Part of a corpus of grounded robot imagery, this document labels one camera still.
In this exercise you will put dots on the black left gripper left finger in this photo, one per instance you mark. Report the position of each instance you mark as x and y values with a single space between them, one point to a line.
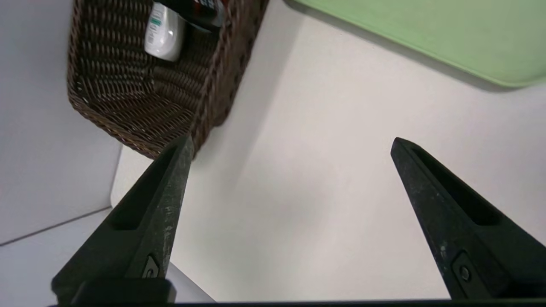
145 230

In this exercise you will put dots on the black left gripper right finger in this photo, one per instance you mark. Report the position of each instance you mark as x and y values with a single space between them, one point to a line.
465 234

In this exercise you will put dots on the white bottle with clear cap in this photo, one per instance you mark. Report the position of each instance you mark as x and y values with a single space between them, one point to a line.
164 34

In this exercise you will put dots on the black cosmetic tube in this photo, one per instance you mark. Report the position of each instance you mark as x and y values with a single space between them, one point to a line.
204 13

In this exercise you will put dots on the dark brown wicker basket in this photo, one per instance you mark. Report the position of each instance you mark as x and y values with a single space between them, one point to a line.
136 94

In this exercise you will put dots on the light green plastic tray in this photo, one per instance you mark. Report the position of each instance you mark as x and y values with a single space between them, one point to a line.
448 34

